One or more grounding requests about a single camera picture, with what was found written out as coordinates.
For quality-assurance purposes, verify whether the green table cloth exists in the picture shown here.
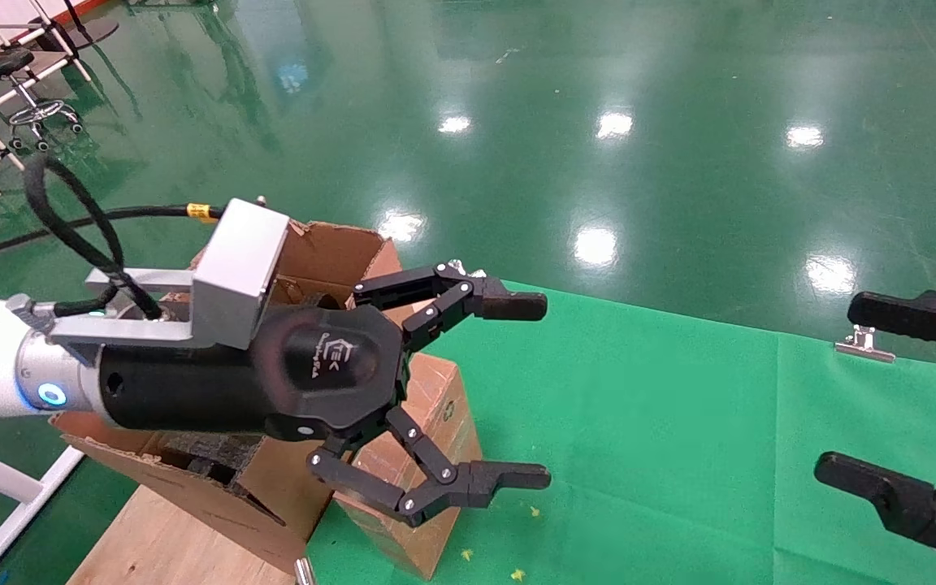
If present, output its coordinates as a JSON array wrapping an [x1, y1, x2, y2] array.
[[305, 276, 936, 585]]

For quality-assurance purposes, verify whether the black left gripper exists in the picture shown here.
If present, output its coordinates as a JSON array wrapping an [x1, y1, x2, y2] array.
[[98, 262, 552, 529]]

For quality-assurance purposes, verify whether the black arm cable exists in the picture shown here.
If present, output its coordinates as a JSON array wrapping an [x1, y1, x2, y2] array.
[[0, 154, 225, 322]]

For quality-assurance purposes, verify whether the black wheeled stool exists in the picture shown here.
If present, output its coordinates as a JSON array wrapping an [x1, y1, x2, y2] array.
[[0, 47, 84, 153]]

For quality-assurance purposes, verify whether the black foam insert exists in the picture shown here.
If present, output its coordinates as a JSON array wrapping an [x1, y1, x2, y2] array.
[[161, 431, 266, 488]]

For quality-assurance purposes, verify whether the small brown cardboard box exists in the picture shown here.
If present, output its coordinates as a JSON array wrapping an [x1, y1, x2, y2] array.
[[334, 353, 483, 582]]

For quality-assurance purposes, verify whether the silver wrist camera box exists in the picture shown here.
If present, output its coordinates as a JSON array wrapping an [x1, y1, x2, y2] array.
[[50, 199, 290, 352]]

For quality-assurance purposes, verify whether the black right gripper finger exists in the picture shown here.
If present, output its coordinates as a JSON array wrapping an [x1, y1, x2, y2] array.
[[847, 290, 936, 371], [814, 452, 936, 582]]

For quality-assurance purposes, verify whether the large open cardboard carton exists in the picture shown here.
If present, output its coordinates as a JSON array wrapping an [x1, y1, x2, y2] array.
[[50, 219, 404, 574]]

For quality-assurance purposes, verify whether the black round stand base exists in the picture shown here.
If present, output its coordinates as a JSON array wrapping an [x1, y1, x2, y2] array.
[[29, 18, 119, 51]]

